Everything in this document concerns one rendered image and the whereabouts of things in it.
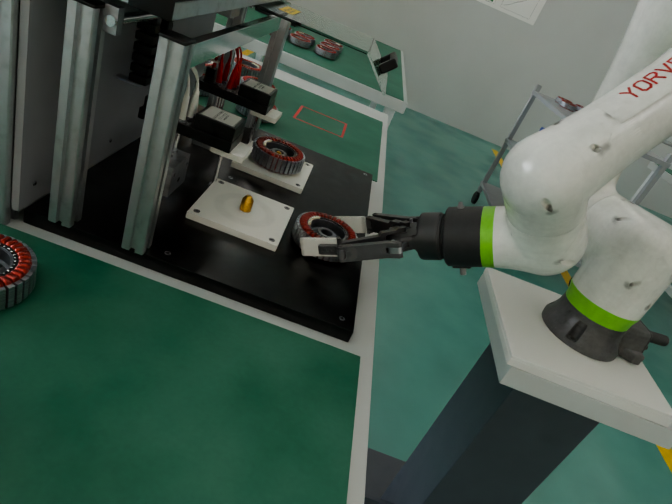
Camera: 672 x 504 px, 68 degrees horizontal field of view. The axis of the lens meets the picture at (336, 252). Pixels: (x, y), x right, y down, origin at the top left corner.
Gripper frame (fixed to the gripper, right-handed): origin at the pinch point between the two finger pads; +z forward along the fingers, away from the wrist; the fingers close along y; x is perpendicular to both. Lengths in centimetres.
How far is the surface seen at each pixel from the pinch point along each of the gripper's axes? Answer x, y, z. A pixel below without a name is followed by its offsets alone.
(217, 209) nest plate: 7.2, -8.9, 14.6
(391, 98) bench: 13, 154, 32
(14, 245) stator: 11.5, -38.4, 21.0
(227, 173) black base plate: 10.2, 6.2, 22.2
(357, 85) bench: 20, 149, 46
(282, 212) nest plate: 3.7, 1.2, 8.5
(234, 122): 20.5, -6.7, 9.8
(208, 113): 22.3, -8.5, 13.0
